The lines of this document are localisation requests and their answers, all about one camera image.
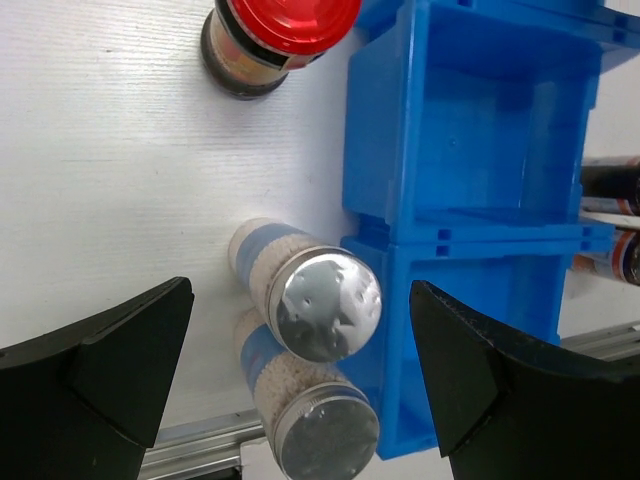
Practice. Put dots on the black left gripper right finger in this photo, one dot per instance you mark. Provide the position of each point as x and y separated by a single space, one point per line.
506 405

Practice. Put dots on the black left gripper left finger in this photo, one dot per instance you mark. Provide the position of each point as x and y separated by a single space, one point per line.
86 401

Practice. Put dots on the white lid jar front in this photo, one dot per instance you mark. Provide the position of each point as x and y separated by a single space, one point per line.
620 263

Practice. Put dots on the white lid jar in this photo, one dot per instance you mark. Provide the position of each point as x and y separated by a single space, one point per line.
620 263
611 185

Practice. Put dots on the red lid jar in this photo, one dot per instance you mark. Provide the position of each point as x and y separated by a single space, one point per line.
249 47

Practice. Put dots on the silver lid bottle front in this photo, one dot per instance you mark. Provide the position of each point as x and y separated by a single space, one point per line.
318 424

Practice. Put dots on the silver lid bottle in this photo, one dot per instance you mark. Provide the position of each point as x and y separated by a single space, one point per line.
318 424
320 301

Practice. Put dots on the silver lid bottle rear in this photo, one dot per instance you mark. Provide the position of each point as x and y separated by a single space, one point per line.
320 301

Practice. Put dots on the blue bin middle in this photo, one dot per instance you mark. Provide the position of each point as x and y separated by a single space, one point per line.
466 120

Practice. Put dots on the aluminium frame rail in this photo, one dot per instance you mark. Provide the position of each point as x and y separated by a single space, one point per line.
208 447

